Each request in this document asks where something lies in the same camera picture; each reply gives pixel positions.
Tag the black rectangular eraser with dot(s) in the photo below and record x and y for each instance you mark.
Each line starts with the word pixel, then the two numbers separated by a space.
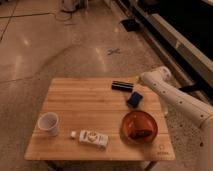
pixel 122 86

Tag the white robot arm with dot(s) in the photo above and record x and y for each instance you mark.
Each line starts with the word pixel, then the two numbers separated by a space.
pixel 198 112

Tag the white ceramic cup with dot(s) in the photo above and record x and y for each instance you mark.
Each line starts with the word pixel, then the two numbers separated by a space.
pixel 49 123

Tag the blue sponge block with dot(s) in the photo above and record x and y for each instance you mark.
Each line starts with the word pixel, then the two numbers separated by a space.
pixel 134 100

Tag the wooden table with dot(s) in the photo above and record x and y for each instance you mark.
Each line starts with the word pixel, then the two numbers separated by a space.
pixel 91 104

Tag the orange bowl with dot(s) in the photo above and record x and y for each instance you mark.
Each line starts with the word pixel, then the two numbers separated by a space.
pixel 142 120

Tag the white milk carton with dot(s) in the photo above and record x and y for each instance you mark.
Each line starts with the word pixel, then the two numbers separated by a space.
pixel 91 138

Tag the red food in bowl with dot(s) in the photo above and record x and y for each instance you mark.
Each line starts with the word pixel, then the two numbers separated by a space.
pixel 136 133

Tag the black floor mat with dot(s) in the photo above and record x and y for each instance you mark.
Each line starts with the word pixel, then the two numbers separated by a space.
pixel 130 25

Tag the white base with cables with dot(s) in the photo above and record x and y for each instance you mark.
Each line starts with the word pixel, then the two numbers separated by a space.
pixel 72 5

